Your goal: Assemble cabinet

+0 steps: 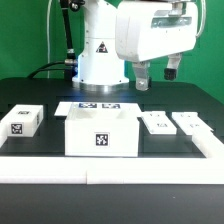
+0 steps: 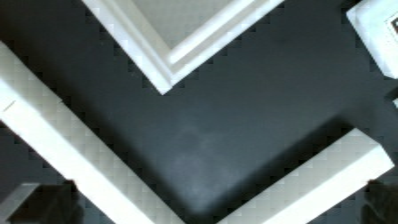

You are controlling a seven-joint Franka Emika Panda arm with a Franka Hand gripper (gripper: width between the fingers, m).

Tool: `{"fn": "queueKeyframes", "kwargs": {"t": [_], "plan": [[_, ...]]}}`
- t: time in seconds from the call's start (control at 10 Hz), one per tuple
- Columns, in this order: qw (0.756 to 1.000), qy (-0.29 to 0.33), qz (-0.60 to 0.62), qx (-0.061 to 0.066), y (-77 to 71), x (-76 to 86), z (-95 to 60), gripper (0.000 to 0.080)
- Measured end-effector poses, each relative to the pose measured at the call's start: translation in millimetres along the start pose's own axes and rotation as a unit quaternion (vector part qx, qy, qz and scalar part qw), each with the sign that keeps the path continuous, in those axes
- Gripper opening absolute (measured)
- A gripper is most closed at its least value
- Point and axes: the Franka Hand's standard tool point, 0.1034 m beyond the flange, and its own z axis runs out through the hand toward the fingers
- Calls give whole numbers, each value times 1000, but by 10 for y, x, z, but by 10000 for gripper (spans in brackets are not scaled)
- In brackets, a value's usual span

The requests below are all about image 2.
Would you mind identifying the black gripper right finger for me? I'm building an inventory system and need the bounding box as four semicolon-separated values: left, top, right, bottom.
361;180;398;224

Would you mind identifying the white U-shaped obstacle fence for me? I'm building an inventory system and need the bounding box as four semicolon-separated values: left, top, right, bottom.
0;42;395;224

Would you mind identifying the white cabinet body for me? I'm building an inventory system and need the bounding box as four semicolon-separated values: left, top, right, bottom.
82;0;285;94

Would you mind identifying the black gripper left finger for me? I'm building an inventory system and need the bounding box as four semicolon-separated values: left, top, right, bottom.
0;181;84;224

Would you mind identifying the white cabinet top box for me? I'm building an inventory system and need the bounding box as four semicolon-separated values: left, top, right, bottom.
347;0;398;79

